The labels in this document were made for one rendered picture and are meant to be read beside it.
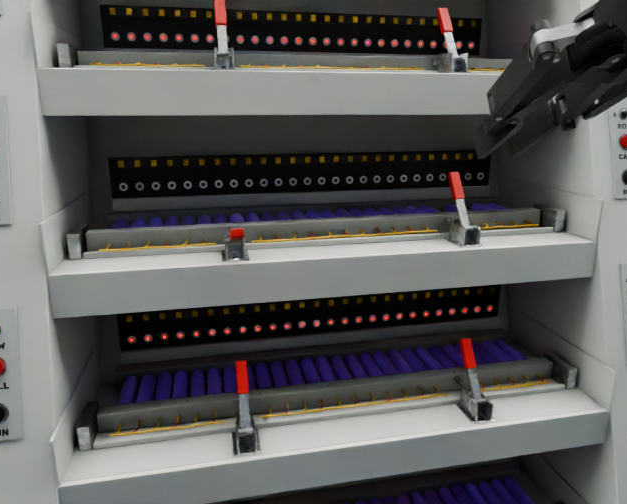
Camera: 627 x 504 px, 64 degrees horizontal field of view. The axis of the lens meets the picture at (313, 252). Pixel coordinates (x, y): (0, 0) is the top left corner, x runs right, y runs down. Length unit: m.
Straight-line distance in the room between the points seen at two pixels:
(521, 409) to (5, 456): 0.55
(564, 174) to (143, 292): 0.53
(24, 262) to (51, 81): 0.18
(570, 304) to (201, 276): 0.47
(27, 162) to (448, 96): 0.45
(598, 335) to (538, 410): 0.12
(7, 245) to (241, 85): 0.28
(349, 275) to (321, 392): 0.15
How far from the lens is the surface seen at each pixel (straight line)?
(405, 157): 0.74
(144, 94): 0.56
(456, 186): 0.62
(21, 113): 0.57
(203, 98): 0.55
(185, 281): 0.52
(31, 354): 0.55
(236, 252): 0.55
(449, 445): 0.61
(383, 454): 0.59
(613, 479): 0.74
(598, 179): 0.69
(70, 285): 0.54
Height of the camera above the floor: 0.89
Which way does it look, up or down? 1 degrees up
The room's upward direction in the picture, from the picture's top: 4 degrees counter-clockwise
